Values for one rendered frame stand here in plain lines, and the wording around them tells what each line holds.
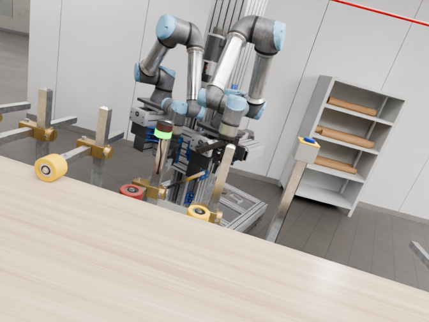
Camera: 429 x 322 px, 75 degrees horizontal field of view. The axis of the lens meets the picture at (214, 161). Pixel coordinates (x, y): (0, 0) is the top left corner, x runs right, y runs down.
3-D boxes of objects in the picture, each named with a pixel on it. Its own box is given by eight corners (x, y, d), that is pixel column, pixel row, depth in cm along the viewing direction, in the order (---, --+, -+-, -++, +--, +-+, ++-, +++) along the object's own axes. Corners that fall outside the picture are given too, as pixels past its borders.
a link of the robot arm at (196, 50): (200, 32, 155) (196, 120, 154) (182, 27, 149) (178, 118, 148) (210, 24, 145) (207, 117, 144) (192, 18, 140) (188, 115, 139)
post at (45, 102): (39, 192, 125) (45, 86, 109) (46, 195, 125) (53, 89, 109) (33, 195, 122) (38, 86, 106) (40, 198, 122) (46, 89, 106)
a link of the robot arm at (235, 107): (249, 99, 110) (246, 100, 102) (241, 125, 114) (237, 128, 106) (230, 93, 112) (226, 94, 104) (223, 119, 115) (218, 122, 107)
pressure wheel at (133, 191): (121, 207, 106) (126, 180, 102) (141, 213, 106) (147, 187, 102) (111, 218, 99) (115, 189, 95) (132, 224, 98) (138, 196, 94)
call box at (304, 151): (290, 155, 105) (298, 136, 103) (308, 160, 105) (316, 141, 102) (292, 161, 99) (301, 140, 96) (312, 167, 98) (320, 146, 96)
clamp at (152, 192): (135, 186, 118) (136, 176, 117) (165, 196, 117) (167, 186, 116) (129, 192, 113) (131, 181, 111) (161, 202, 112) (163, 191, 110)
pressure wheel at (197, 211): (176, 232, 101) (184, 205, 97) (194, 228, 106) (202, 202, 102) (189, 246, 95) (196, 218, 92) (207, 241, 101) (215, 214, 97)
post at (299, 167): (257, 252, 119) (295, 155, 104) (268, 255, 119) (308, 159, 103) (257, 259, 115) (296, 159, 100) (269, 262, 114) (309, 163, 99)
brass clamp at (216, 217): (189, 209, 118) (192, 199, 117) (220, 219, 118) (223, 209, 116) (186, 216, 112) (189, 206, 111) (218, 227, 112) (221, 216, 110)
